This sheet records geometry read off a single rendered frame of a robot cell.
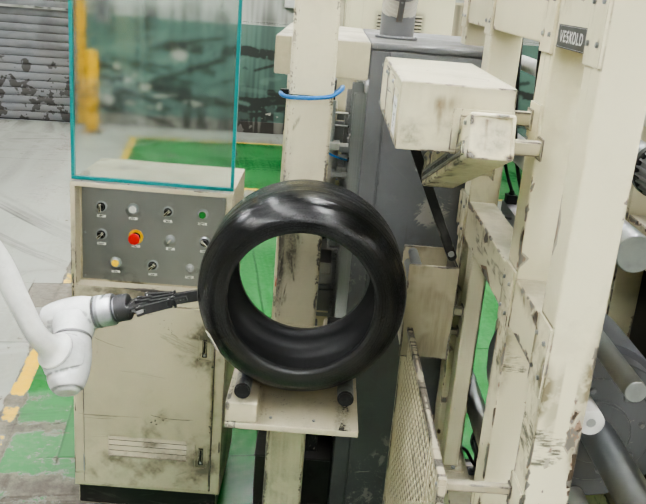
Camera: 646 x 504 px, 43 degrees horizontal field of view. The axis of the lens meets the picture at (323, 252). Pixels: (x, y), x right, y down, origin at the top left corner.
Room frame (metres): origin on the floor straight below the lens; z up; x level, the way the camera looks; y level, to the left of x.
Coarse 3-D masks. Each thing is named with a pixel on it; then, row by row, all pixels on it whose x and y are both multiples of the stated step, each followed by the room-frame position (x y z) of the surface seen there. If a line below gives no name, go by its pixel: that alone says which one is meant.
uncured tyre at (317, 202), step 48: (288, 192) 2.05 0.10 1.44; (336, 192) 2.10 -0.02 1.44; (240, 240) 1.97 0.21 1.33; (336, 240) 1.97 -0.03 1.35; (384, 240) 2.01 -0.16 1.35; (240, 288) 2.23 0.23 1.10; (384, 288) 1.97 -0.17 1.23; (240, 336) 2.17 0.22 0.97; (288, 336) 2.23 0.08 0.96; (336, 336) 2.23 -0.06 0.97; (384, 336) 1.97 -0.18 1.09; (288, 384) 1.97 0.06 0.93; (336, 384) 2.00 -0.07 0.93
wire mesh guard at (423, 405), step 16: (416, 352) 2.10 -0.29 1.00; (400, 368) 2.36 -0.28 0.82; (416, 368) 2.00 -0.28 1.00; (400, 384) 2.36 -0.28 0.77; (400, 400) 2.28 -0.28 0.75; (416, 416) 1.92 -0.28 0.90; (432, 416) 1.74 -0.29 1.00; (400, 432) 2.19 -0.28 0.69; (416, 432) 1.89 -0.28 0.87; (432, 432) 1.67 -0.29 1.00; (400, 448) 2.16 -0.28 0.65; (416, 448) 1.86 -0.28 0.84; (432, 448) 1.60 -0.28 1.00; (400, 464) 2.10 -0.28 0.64; (416, 464) 1.83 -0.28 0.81; (400, 480) 2.07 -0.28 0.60; (416, 480) 1.80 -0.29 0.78; (416, 496) 1.77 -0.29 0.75; (432, 496) 1.56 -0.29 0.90
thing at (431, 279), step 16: (416, 256) 2.37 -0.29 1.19; (432, 256) 2.47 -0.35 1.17; (416, 272) 2.28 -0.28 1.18; (432, 272) 2.28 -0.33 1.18; (448, 272) 2.28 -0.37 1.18; (416, 288) 2.28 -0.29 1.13; (432, 288) 2.28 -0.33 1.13; (448, 288) 2.28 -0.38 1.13; (416, 304) 2.28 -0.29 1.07; (432, 304) 2.28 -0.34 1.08; (448, 304) 2.28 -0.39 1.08; (416, 320) 2.28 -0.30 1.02; (432, 320) 2.28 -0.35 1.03; (448, 320) 2.28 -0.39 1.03; (400, 336) 2.36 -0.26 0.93; (416, 336) 2.28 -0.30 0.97; (432, 336) 2.28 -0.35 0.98; (448, 336) 2.28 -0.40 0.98; (400, 352) 2.28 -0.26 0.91; (432, 352) 2.28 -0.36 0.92
